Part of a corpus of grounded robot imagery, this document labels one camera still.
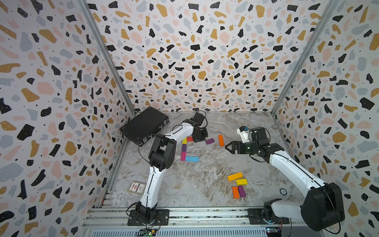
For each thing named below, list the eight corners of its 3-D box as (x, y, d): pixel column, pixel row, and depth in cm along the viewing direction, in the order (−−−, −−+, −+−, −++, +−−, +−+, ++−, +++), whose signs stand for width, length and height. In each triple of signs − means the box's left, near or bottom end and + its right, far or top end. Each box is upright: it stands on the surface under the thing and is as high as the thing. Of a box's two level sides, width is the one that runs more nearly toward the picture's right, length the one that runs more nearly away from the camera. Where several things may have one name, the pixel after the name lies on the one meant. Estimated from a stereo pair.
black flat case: (121, 134, 110) (118, 128, 105) (150, 111, 126) (148, 105, 121) (142, 148, 102) (139, 143, 97) (170, 122, 118) (168, 116, 113)
